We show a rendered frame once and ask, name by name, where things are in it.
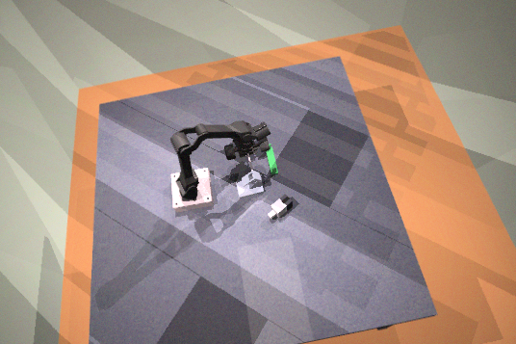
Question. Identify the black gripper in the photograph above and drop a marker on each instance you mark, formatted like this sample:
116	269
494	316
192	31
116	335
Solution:
230	151

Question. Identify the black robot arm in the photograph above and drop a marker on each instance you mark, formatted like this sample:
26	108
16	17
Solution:
240	131

